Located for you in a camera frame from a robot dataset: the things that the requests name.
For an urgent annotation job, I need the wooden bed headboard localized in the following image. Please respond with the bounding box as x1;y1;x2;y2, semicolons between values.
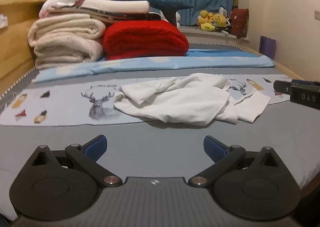
0;0;48;93

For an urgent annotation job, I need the grey deer-print bed sheet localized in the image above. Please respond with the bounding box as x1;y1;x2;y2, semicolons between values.
0;42;320;220

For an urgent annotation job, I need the white window sill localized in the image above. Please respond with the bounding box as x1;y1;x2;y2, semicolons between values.
180;25;250;43

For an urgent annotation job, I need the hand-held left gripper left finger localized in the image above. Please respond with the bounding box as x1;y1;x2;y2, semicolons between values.
30;134;123;188

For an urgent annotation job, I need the white small shirt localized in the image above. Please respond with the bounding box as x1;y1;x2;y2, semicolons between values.
113;73;271;126

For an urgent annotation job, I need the light blue cloud-print sheet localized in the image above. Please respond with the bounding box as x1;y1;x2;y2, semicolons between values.
32;48;275;83

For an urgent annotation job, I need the red folded blanket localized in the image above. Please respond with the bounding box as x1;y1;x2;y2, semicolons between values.
102;20;190;61

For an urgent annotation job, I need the cream folded blanket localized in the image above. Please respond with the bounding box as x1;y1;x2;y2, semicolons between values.
28;13;107;70

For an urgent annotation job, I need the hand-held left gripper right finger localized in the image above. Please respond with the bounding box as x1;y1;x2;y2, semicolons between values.
187;135;280;188

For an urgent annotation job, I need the dark red cushion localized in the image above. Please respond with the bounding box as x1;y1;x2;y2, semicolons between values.
230;8;250;39

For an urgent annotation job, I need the wooden bed side rail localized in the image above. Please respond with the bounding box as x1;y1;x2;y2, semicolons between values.
239;44;305;81

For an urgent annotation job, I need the purple board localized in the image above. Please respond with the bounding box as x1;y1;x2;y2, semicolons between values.
259;35;277;60

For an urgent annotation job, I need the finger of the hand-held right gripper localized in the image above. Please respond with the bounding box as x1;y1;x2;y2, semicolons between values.
291;79;320;87
273;80;292;95

